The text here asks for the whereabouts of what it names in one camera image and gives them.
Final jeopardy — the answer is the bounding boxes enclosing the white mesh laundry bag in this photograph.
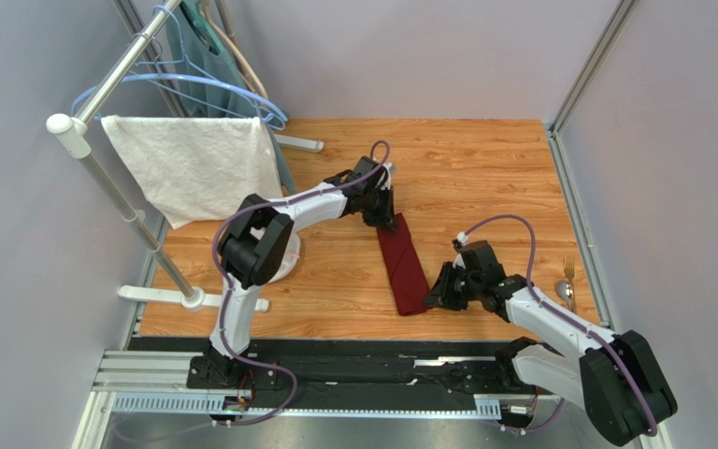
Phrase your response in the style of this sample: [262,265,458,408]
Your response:
[270,233,302,282]

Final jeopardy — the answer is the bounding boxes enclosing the wooden handled spoon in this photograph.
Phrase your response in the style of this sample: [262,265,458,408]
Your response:
[555,279,576,311]

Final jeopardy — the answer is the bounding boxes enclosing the metal clothes drying rack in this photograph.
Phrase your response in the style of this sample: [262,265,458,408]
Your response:
[46,1,323,311]

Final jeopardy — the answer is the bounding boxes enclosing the dark red cloth napkin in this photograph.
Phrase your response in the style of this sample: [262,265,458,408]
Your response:
[377,213,430,316]

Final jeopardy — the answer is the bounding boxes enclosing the aluminium frame rail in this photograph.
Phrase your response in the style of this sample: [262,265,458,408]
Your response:
[71,348,674,449]

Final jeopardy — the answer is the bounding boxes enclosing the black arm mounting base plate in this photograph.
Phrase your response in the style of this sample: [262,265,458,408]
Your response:
[128,336,622,415]

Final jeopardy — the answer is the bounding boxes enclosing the wooden handled fork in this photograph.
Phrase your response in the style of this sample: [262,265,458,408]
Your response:
[564,256,577,312]

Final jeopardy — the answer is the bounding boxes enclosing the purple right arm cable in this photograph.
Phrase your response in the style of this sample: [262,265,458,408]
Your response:
[458,214,660,437]

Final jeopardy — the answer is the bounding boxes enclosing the blue wire hanger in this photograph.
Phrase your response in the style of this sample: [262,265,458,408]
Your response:
[70,5,290,133]

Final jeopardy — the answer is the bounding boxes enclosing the teal garment on hanger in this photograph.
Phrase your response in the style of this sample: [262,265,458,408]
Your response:
[165,1,296,193]

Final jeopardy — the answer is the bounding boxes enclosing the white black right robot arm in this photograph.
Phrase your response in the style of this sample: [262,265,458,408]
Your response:
[424,240,679,446]

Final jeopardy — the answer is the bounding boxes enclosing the beige wooden hanger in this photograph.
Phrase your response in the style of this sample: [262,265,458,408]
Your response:
[199,0,269,99]

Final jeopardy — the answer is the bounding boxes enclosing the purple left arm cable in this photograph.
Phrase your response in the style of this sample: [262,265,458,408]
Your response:
[211,139,393,427]

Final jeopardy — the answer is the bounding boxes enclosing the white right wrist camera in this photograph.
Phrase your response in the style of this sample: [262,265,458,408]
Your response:
[452,232,468,268]

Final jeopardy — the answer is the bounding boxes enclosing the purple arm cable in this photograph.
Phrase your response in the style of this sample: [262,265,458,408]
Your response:
[458,214,660,437]
[211,139,393,427]

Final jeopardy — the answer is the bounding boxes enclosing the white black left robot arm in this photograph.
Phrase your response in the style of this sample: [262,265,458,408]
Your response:
[204,156,397,386]

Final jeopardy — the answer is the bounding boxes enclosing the white towel on rack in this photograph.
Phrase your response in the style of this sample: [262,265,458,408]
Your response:
[101,115,287,229]

